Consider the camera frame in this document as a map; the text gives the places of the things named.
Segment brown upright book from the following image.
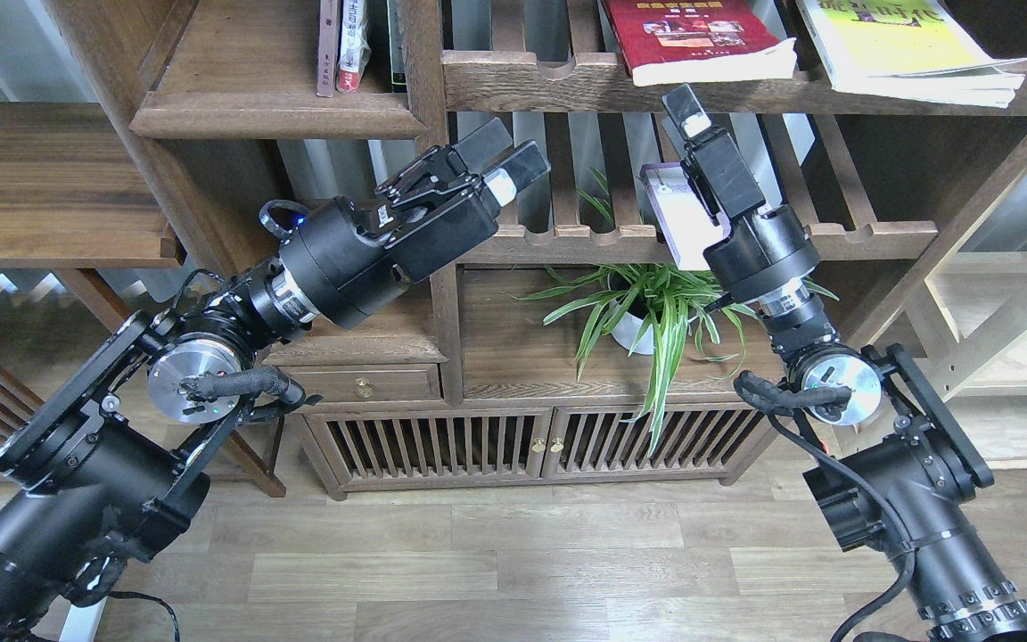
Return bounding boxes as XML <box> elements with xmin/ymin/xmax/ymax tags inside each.
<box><xmin>316</xmin><ymin>0</ymin><xmax>342</xmax><ymax>98</ymax></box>

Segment yellow green book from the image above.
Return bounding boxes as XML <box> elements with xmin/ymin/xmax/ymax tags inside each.
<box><xmin>796</xmin><ymin>1</ymin><xmax>1024</xmax><ymax>109</ymax></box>

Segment dark wooden bookshelf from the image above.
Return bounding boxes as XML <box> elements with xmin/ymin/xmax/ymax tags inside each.
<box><xmin>45</xmin><ymin>1</ymin><xmax>1027</xmax><ymax>500</ymax></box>

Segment right slatted cabinet door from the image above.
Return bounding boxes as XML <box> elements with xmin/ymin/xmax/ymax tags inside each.
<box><xmin>530</xmin><ymin>403</ymin><xmax>776</xmax><ymax>485</ymax></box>

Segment dark upright book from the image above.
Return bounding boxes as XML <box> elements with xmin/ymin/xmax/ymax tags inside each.
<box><xmin>384</xmin><ymin>0</ymin><xmax>407</xmax><ymax>95</ymax></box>

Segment white plant pot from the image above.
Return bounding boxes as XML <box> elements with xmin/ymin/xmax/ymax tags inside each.
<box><xmin>607</xmin><ymin>274</ymin><xmax>655</xmax><ymax>355</ymax></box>

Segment green spider plant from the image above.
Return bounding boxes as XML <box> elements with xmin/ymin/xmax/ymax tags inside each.
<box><xmin>514</xmin><ymin>168</ymin><xmax>840</xmax><ymax>456</ymax></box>

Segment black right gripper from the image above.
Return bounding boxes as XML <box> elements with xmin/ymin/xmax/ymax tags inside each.
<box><xmin>661</xmin><ymin>84</ymin><xmax>820</xmax><ymax>303</ymax></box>

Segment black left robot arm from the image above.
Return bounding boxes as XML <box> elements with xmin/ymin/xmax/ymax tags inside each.
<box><xmin>0</xmin><ymin>119</ymin><xmax>550</xmax><ymax>641</ymax></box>

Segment white metal table leg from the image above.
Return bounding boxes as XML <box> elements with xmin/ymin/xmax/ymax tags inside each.
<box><xmin>58</xmin><ymin>598</ymin><xmax>109</xmax><ymax>642</ymax></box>

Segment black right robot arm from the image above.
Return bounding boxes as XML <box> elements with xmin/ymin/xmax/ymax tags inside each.
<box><xmin>661</xmin><ymin>85</ymin><xmax>1027</xmax><ymax>641</ymax></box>

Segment left slatted cabinet door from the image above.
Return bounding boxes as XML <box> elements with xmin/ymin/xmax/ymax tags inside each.
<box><xmin>305</xmin><ymin>407</ymin><xmax>553</xmax><ymax>498</ymax></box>

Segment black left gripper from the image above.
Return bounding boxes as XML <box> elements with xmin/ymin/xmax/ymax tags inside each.
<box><xmin>280</xmin><ymin>118</ymin><xmax>551</xmax><ymax>328</ymax></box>

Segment white red upright book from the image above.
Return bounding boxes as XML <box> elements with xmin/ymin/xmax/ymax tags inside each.
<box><xmin>337</xmin><ymin>0</ymin><xmax>370</xmax><ymax>93</ymax></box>

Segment slatted cabinet door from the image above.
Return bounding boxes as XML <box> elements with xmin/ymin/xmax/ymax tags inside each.
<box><xmin>305</xmin><ymin>407</ymin><xmax>553</xmax><ymax>498</ymax></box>
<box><xmin>530</xmin><ymin>403</ymin><xmax>776</xmax><ymax>485</ymax></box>

